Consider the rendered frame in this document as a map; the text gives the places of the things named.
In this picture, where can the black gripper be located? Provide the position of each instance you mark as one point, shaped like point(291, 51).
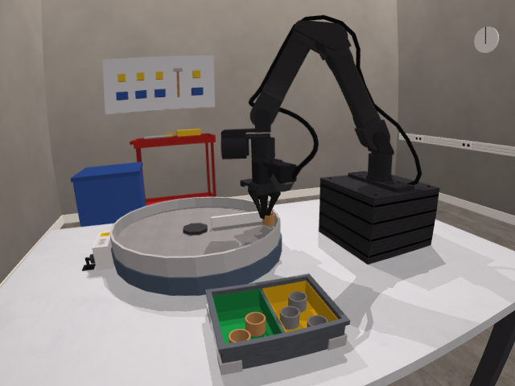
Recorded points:
point(261, 192)

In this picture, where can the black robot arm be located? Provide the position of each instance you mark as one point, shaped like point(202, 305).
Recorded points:
point(328, 40)

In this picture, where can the bronze bushing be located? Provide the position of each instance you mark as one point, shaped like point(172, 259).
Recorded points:
point(239, 335)
point(256, 324)
point(269, 220)

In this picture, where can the green bin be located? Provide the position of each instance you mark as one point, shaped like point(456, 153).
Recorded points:
point(231, 310)

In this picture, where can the yellow bin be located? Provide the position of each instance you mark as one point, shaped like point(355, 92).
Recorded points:
point(278, 298)

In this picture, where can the grey metal bushing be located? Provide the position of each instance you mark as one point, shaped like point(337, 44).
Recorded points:
point(298, 299)
point(316, 320)
point(289, 316)

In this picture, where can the grey round turntable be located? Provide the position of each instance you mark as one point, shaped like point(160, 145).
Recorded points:
point(166, 229)

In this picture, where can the dark grey divided bin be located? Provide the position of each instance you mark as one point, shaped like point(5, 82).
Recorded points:
point(279, 347)

